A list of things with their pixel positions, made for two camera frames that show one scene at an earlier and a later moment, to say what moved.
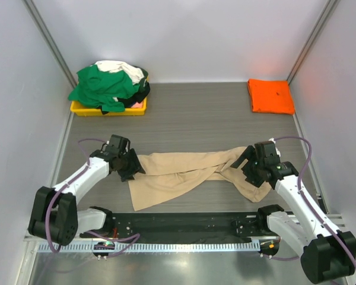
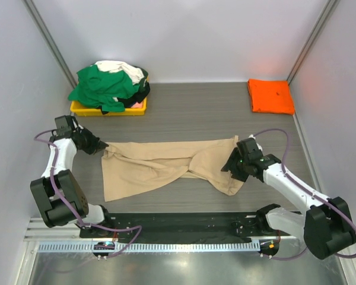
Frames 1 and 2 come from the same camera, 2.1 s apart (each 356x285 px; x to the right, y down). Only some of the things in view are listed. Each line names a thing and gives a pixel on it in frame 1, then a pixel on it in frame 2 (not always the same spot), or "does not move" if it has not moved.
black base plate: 242,225 does not move
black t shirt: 137,97 does not move
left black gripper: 128,174 to 92,149
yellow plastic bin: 78,110 does not move
